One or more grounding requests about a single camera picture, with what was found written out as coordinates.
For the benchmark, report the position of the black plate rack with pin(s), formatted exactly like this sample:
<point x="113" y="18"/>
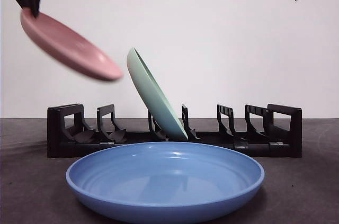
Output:
<point x="55" y="134"/>

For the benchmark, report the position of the green plate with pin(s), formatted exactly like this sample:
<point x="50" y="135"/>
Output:
<point x="151" y="94"/>

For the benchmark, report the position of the blue plate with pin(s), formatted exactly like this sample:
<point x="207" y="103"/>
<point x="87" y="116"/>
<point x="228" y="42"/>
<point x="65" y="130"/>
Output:
<point x="164" y="176"/>

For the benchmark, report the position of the pink plate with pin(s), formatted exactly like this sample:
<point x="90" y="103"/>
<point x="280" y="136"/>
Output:
<point x="69" y="49"/>

